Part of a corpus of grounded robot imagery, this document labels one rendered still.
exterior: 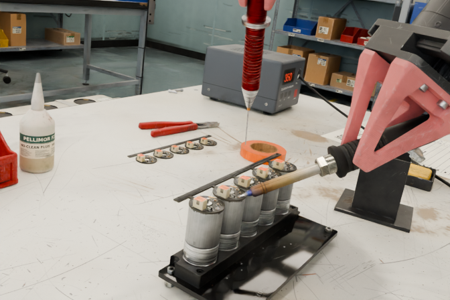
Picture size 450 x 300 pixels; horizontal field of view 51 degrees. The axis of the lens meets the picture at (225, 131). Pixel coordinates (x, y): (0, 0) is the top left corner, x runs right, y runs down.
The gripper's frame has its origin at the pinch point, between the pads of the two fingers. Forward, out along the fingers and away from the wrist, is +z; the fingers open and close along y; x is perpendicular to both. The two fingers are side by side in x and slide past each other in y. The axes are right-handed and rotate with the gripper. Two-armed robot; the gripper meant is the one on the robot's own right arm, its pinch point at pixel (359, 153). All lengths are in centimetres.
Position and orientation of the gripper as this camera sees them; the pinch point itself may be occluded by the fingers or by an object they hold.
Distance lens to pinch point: 36.2
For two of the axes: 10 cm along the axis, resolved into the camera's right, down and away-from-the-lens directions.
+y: 1.8, 3.1, -9.3
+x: 7.8, 5.3, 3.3
